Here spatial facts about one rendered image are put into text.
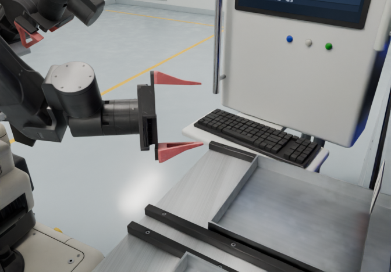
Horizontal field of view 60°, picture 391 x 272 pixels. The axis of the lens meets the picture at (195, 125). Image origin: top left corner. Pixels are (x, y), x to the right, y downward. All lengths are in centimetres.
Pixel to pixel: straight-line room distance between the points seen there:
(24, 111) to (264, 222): 49
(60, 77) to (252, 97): 85
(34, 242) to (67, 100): 119
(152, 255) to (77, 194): 158
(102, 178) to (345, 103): 163
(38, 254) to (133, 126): 111
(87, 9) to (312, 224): 66
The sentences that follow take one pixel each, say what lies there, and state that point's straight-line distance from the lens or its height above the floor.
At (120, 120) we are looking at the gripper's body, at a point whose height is 116.
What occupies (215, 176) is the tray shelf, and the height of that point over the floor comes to 88.
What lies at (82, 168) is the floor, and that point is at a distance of 243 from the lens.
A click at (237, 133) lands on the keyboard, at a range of 111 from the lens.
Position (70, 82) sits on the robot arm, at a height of 123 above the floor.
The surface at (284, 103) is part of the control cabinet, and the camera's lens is 118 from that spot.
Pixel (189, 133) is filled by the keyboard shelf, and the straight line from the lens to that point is 115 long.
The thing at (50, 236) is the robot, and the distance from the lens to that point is 163.
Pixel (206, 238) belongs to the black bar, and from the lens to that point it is 68.
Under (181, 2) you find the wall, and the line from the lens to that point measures 673.
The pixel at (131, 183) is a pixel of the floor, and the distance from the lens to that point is 223.
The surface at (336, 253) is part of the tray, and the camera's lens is 73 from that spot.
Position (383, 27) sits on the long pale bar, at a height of 123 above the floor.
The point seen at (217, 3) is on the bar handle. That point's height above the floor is 120.
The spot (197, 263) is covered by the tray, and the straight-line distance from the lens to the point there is 64.
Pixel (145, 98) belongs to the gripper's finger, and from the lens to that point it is 52.
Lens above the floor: 141
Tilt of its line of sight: 30 degrees down
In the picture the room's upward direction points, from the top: straight up
